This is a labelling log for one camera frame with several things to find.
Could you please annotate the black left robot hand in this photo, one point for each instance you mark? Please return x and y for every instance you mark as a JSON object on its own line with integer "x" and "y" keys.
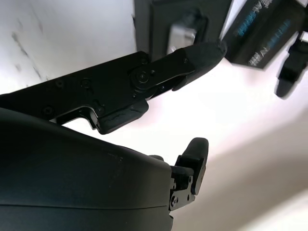
{"x": 288, "y": 77}

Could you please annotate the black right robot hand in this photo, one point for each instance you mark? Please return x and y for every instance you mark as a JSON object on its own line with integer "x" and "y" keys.
{"x": 72, "y": 180}

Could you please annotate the small silver depth camera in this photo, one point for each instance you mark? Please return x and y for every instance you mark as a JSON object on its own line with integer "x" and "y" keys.
{"x": 180, "y": 36}

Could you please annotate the black RealSense box lid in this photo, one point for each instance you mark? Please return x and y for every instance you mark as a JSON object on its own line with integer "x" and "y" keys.
{"x": 264, "y": 36}

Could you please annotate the black camera box base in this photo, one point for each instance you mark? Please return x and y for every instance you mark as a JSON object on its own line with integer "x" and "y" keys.
{"x": 144, "y": 24}

